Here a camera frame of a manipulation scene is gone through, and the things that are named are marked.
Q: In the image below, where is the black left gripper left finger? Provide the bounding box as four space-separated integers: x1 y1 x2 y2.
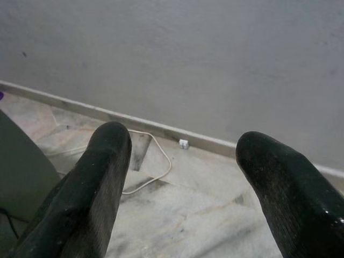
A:
8 121 133 258

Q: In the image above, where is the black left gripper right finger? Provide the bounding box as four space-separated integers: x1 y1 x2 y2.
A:
235 131 344 258

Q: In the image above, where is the grey rounded object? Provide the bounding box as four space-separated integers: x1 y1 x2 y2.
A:
0 109 62 222

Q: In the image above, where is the grey skirting board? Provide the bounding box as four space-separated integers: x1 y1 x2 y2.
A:
0 80 344 187

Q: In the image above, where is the white floor cable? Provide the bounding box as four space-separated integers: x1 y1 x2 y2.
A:
44 130 173 196

